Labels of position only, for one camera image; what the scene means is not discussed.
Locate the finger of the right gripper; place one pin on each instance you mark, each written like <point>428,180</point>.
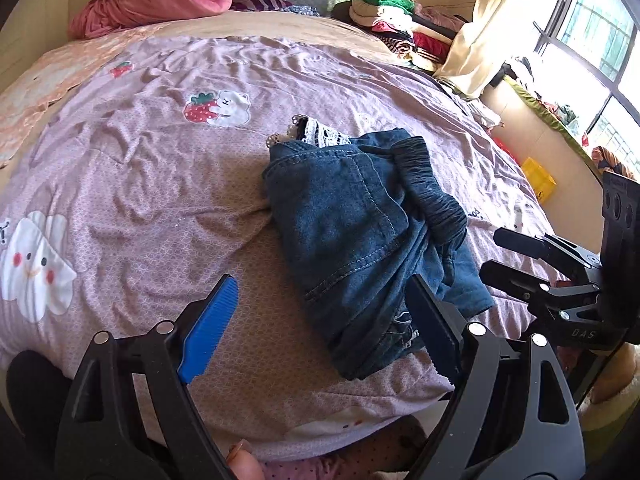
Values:
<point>543,248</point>
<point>515,283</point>

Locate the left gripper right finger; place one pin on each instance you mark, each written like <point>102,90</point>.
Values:
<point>511,415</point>

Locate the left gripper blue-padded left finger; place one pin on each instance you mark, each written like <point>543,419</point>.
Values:
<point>129,414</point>

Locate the blue denim pants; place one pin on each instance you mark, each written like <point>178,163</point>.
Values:
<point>357,220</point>

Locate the left hand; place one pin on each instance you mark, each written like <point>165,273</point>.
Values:
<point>243,463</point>

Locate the yellow box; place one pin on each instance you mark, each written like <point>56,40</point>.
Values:
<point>539,179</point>

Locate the cream curtain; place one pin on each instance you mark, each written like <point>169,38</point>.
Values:
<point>497,29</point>

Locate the pile of folded clothes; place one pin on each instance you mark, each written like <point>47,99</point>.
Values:
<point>418,35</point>

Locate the pink patterned bed quilt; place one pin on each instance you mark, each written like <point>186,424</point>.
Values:
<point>146,187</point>

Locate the purple striped pillow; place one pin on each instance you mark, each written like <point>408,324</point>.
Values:
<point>259,5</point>

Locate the window frame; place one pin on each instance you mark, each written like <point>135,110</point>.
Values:
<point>588,51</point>

